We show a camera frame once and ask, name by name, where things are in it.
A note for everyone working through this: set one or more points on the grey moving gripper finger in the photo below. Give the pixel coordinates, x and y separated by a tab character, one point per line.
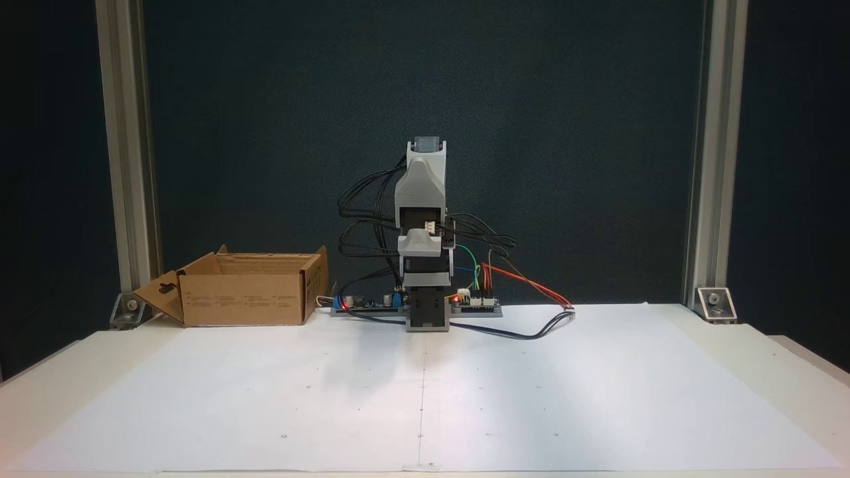
420	244

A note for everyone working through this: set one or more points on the grey black Koch robot arm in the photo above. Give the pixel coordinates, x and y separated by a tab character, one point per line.
420	182

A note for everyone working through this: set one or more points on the blue power converter board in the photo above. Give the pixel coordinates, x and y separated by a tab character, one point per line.
365	305

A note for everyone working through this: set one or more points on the motor driver circuit board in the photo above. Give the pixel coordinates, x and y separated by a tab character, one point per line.
478	305

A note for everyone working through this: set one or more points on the large white paper sheet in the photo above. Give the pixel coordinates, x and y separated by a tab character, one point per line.
425	398

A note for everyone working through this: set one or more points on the open cardboard box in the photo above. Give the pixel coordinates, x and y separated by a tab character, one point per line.
246	299

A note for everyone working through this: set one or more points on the metal corner bracket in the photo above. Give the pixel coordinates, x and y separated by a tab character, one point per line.
716	305
129	312

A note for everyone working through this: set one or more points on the aluminium frame post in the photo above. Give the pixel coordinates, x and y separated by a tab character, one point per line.
129	166
716	166

